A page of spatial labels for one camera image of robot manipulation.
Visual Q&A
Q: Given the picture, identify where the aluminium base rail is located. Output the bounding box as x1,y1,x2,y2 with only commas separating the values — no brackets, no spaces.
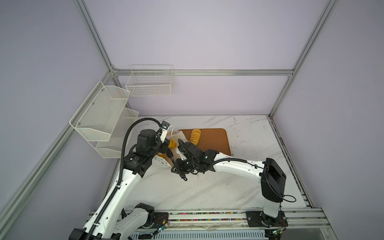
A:
89,207,337,240

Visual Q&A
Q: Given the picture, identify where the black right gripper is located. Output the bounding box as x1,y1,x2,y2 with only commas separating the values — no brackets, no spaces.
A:
168,158,197,174

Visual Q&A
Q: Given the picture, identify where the white wire wall basket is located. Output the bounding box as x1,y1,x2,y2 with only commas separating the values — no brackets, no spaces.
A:
126,65,174,97

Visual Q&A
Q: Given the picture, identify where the white mesh wall shelf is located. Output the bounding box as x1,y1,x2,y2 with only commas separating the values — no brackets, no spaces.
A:
96,108,139,159
69,82,130,142

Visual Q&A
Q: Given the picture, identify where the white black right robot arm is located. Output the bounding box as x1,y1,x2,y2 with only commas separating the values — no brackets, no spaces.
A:
171,139,287,220

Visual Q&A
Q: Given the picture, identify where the white mesh wall shelf upper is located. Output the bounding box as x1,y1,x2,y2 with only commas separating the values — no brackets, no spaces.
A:
69,82,130,142

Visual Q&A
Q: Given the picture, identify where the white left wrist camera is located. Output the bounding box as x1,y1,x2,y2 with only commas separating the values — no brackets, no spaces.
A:
160,121,170,143

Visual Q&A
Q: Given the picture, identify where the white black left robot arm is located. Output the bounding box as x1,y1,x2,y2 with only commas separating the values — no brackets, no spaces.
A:
69,125,170,240

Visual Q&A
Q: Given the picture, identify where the brown rectangular tray mat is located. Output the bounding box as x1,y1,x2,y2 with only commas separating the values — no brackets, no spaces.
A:
176,128,232,157

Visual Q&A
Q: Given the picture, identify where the white mesh wall shelf lower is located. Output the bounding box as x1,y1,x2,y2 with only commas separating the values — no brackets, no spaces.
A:
96,108,139,159

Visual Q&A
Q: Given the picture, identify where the yellow round fake bread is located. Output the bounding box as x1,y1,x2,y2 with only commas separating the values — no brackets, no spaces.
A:
168,140,177,149

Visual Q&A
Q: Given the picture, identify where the cartoon animal paper gift bag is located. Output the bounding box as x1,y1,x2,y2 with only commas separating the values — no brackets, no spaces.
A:
157,127,187,168

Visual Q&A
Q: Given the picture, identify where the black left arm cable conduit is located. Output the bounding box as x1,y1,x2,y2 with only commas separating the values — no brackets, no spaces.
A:
83,117,163,240

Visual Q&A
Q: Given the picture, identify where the yellow ridged fake bread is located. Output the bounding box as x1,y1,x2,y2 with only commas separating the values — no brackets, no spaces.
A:
189,129,201,146

